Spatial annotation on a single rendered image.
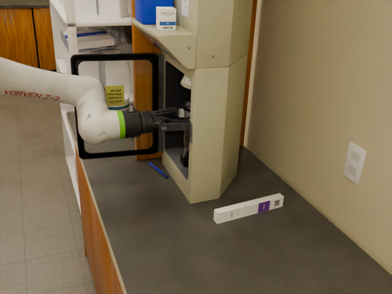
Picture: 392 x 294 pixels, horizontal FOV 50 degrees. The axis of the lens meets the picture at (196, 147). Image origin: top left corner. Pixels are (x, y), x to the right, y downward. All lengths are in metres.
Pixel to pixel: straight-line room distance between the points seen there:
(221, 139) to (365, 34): 0.53
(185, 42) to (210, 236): 0.58
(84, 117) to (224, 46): 0.48
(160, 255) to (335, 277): 0.49
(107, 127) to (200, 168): 0.33
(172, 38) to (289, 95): 0.57
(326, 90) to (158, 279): 0.79
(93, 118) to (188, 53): 0.35
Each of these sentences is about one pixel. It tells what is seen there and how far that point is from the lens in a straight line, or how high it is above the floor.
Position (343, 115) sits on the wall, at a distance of 1.39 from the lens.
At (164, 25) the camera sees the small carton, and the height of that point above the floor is 1.52.
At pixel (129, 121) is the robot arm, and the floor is 1.23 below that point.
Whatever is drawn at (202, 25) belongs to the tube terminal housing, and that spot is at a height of 1.53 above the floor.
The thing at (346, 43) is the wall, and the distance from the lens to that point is 1.37.
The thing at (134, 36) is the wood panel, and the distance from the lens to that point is 1.57.
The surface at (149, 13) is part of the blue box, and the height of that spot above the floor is 1.54.
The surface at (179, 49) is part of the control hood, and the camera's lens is 1.23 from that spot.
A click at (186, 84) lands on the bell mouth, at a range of 1.40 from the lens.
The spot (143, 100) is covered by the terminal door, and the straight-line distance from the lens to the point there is 1.58.
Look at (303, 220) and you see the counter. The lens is 1.44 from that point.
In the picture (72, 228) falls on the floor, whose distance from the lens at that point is 2.99.
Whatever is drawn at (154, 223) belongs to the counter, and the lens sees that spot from 1.36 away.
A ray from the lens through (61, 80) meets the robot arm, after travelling 1.36.
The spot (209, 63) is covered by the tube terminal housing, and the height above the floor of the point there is 1.42.
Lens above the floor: 1.73
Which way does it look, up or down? 25 degrees down
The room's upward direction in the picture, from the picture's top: 2 degrees clockwise
